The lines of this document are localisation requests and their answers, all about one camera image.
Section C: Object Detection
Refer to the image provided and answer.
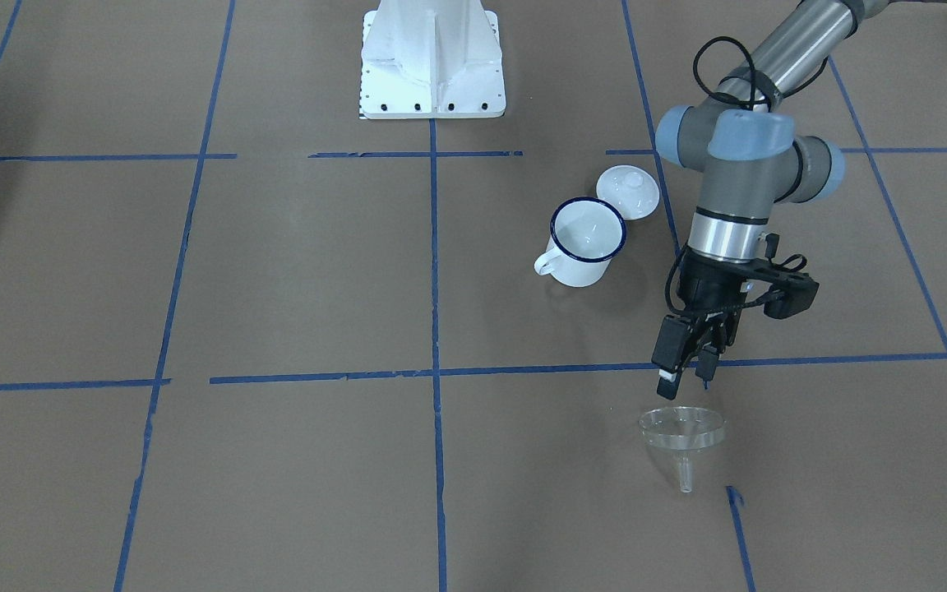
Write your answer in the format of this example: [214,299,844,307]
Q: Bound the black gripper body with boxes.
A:
[676,248,747,346]

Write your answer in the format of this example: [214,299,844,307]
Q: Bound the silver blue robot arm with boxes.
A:
[653,1,888,400]

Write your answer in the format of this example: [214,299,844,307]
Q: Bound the white ceramic lid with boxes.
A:
[595,164,661,220]

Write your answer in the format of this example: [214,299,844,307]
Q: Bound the white enamel mug blue rim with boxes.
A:
[534,197,627,288]

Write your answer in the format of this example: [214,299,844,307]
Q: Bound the blue tape grid lines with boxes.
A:
[0,1,947,591]

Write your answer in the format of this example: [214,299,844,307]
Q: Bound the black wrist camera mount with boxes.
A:
[743,254,820,320]

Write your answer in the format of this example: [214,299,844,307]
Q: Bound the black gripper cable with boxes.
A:
[666,36,829,310]

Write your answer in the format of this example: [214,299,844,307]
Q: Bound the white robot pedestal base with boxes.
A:
[358,1,507,120]

